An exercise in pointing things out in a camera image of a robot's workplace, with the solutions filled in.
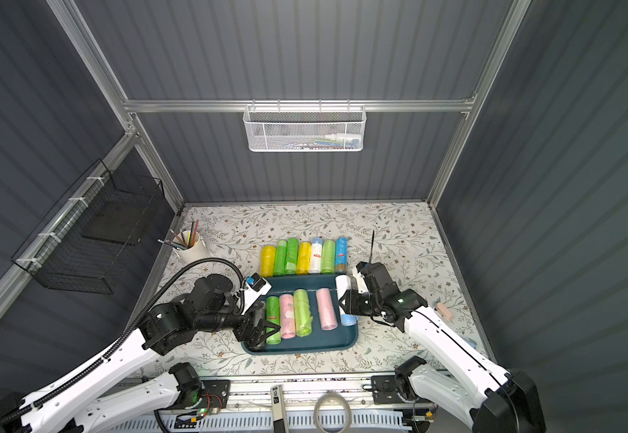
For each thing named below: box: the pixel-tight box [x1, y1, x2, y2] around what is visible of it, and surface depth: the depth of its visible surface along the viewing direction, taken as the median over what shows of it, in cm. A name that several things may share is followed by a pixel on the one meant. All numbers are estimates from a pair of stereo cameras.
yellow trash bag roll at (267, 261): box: [259, 245, 277, 278], surface depth 101 cm
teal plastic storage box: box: [241, 275, 360, 357], surface depth 84 cm
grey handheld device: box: [269, 384, 289, 433], surface depth 69 cm
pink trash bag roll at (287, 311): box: [279, 293, 296, 340], surface depth 87 cm
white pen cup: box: [173, 230, 208, 262], surface depth 98 cm
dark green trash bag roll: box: [284, 237, 299, 276], surface depth 101 cm
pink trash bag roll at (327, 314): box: [315, 287, 339, 332], surface depth 88 cm
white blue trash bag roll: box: [309, 237, 324, 274], surface depth 101 cm
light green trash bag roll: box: [321, 239, 336, 275], surface depth 101 cm
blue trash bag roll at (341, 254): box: [335, 236, 348, 274], surface depth 101 cm
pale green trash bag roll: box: [294, 288, 314, 338], surface depth 86 cm
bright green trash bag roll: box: [273, 239, 288, 277], surface depth 101 cm
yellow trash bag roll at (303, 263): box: [295, 240, 313, 276], surface depth 101 cm
